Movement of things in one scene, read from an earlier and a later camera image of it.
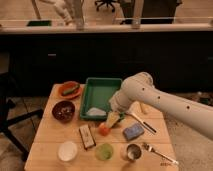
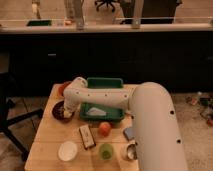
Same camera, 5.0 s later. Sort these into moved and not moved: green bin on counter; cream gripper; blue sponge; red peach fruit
Moved: cream gripper
Not moved: red peach fruit; green bin on counter; blue sponge
